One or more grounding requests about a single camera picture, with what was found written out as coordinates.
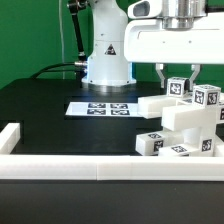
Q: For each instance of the white U-shaped obstacle frame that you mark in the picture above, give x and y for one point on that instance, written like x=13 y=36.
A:
x=62 y=167

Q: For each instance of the white tagged cube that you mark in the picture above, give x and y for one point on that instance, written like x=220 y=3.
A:
x=176 y=86
x=206 y=95

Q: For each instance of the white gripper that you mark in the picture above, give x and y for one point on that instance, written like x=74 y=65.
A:
x=175 y=31

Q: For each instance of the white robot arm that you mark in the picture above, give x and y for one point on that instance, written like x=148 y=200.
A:
x=107 y=66

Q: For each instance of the white chair back frame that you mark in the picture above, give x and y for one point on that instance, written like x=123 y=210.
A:
x=179 y=116

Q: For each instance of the white marker sheet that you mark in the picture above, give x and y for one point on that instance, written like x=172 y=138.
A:
x=102 y=109

